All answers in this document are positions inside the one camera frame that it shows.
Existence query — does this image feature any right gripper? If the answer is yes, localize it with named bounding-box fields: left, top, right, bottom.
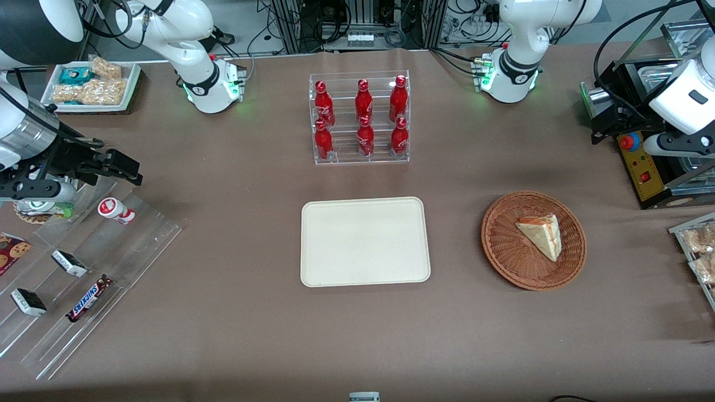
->
left=0, top=146, right=144, bottom=203

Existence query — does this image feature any triangle sandwich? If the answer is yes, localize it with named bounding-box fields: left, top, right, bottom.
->
left=515, top=214, right=561, bottom=263

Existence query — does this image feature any white rectangular snack tray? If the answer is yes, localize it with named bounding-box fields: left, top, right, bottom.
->
left=40, top=60, right=142, bottom=114

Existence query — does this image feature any grey tray with snack bags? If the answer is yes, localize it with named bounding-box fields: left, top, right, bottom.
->
left=668, top=212, right=715, bottom=312

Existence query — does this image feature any metal tray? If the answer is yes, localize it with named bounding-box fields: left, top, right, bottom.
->
left=660, top=19, right=715, bottom=60

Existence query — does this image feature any large brown wicker basket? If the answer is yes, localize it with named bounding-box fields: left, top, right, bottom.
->
left=481, top=191, right=587, bottom=291

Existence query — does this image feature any cream plastic tray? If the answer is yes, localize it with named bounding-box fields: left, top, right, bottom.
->
left=301, top=197, right=431, bottom=288

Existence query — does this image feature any black machine with yellow panel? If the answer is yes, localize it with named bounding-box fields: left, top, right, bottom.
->
left=580, top=55, right=715, bottom=210

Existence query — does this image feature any red white yogurt bottle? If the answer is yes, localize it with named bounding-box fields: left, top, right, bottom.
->
left=98, top=198, right=136, bottom=226

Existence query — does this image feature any beige rice cracker bag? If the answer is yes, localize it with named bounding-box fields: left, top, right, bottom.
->
left=81, top=78, right=127, bottom=106
left=89, top=56, right=123, bottom=81
left=52, top=84, right=84, bottom=104

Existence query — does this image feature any clear acrylic stepped shelf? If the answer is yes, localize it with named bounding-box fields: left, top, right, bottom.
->
left=0, top=178, right=184, bottom=381

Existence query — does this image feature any clear pastry snack bag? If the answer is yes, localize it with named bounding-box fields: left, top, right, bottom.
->
left=683, top=223, right=715, bottom=255
left=689, top=255, right=715, bottom=286

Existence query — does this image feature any teal snack pack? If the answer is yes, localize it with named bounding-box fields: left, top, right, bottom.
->
left=59, top=66, right=93, bottom=86

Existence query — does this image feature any black white snack box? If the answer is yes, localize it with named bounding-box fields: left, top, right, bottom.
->
left=51, top=250, right=89, bottom=279
left=11, top=288, right=48, bottom=318

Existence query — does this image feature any chocolate chip cookie pack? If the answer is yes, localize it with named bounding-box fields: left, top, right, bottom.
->
left=0, top=233, right=32, bottom=276

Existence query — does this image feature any Snickers chocolate bar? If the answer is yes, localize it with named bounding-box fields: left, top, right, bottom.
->
left=65, top=274, right=114, bottom=323

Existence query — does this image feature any red cola bottle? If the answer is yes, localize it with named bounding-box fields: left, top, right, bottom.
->
left=390, top=117, right=409, bottom=156
left=389, top=75, right=409, bottom=122
left=314, top=119, right=335, bottom=161
left=314, top=80, right=336, bottom=128
left=355, top=79, right=374, bottom=121

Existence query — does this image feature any clear acrylic bottle rack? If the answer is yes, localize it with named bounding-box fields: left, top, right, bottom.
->
left=308, top=70, right=412, bottom=166

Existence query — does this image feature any aluminium equipment rack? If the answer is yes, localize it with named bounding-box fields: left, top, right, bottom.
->
left=278, top=0, right=449, bottom=54

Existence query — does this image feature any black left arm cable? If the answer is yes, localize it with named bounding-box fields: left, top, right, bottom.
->
left=593, top=0, right=700, bottom=108

